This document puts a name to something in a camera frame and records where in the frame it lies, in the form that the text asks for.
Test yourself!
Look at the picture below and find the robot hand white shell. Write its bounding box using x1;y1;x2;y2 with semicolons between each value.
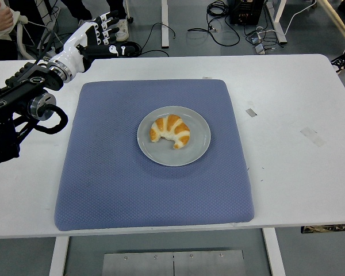
48;10;136;74

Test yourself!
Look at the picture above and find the croissant bread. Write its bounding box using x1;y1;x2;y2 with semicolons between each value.
149;114;190;150

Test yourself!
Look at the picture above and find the grey round plate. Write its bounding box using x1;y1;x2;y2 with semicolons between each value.
136;105;212;167

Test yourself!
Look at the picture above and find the person's leg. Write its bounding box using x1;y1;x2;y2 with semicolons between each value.
106;0;129;20
60;0;93;22

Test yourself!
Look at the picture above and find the person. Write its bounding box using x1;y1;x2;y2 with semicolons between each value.
0;0;29;62

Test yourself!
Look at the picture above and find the person's hand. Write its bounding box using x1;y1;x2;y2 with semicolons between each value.
0;4;14;33

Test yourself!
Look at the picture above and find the white background table leg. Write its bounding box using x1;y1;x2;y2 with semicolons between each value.
160;0;170;48

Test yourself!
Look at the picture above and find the blue quilted mat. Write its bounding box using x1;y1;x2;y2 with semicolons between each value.
53;79;255;232

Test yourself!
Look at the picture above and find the black equipment box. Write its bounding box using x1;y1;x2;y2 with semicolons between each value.
229;0;267;25

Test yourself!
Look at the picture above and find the clear tape piece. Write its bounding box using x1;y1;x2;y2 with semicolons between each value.
300;126;325;148

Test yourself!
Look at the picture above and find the person's black white shoe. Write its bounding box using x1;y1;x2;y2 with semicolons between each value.
330;49;345;75

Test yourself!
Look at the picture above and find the label strip under table edge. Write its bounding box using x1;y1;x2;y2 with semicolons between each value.
301;224;345;234

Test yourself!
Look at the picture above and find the white tube frame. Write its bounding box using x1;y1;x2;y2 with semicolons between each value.
16;21;36;61

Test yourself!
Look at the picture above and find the black coiled cable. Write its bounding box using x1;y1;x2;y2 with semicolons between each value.
119;41;170;58

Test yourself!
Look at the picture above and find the thin black arched cable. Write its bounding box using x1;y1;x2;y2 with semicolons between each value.
140;22;178;55

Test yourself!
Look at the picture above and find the black looped floor cable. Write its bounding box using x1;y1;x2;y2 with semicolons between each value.
187;0;241;47

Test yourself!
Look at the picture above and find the white background table frame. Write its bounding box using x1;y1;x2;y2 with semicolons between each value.
271;0;288;44

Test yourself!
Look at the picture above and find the white floor cable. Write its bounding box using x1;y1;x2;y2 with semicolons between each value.
283;0;317;35

